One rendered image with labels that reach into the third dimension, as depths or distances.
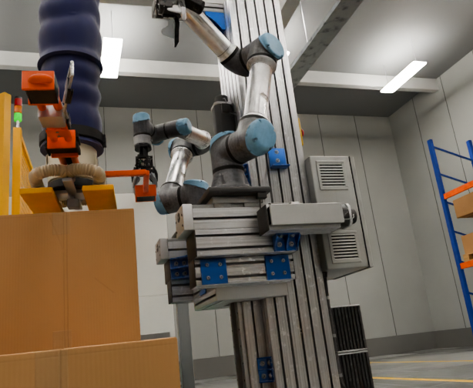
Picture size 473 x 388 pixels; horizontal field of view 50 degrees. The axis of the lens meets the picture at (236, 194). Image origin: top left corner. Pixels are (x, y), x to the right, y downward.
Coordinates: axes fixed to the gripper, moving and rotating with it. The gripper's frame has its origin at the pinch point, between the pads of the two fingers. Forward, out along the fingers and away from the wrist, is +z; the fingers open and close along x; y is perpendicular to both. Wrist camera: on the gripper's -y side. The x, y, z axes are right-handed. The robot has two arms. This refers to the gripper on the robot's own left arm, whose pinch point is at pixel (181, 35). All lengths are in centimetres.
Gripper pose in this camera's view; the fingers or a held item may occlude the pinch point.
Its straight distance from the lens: 177.3
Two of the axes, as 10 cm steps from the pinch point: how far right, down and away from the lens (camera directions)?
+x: 2.9, -3.1, -9.1
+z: 1.1, 9.5, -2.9
